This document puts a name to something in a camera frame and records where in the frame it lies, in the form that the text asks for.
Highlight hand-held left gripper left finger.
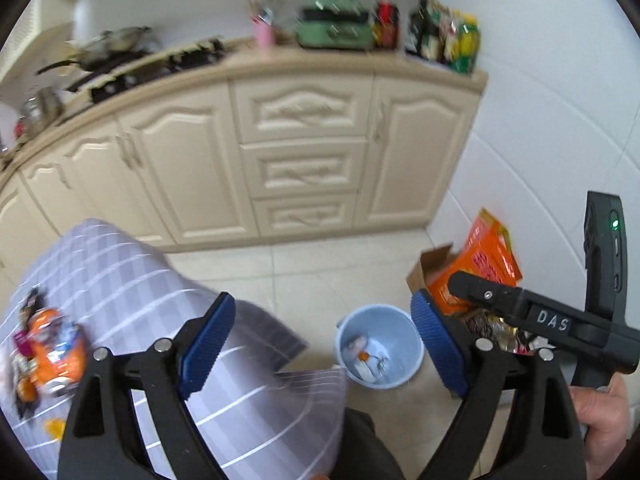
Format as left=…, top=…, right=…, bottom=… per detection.
left=57, top=291, right=236, bottom=480

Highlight pink utensil holder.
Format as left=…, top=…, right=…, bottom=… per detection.
left=252, top=20, right=275, bottom=51

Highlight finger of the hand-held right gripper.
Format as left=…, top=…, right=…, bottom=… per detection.
left=447, top=270, right=526, bottom=322

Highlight grey checked tablecloth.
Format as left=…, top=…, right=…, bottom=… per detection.
left=0, top=217, right=348, bottom=480

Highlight yellow green food packets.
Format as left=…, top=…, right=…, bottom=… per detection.
left=440, top=7, right=481, bottom=75

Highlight black gas stove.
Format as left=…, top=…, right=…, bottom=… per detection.
left=65, top=37, right=226, bottom=103

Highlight person's dark trousers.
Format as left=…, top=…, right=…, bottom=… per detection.
left=327, top=407, right=406, bottom=480

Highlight orange snack wrapper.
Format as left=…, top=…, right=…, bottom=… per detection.
left=25, top=307, right=88, bottom=398

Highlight steel frying pan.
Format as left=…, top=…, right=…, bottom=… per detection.
left=35, top=25, right=153, bottom=76

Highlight orange plastic bag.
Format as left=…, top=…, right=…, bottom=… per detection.
left=427, top=207, right=523, bottom=316

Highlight cream kitchen cabinet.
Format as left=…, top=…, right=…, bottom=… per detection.
left=0, top=50, right=488, bottom=281

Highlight green countertop appliance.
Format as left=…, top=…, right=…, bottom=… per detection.
left=294, top=0, right=375, bottom=51

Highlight light blue trash bin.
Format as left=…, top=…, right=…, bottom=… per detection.
left=334, top=304, right=425, bottom=388

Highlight white crumpled wrapper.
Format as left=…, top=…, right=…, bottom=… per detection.
left=345, top=337, right=388, bottom=381

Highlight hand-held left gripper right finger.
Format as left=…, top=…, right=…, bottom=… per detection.
left=410, top=290, right=588, bottom=480

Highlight pile of snack wrappers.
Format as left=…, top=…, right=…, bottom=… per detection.
left=462, top=307, right=551, bottom=356

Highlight person's right hand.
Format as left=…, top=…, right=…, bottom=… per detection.
left=569, top=375, right=632, bottom=477

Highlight red label bottle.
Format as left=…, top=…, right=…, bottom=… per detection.
left=372, top=0, right=401, bottom=51

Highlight steel pot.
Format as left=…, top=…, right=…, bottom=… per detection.
left=20, top=87, right=63, bottom=133

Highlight brown cardboard box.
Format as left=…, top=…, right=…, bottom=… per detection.
left=406, top=244, right=461, bottom=306

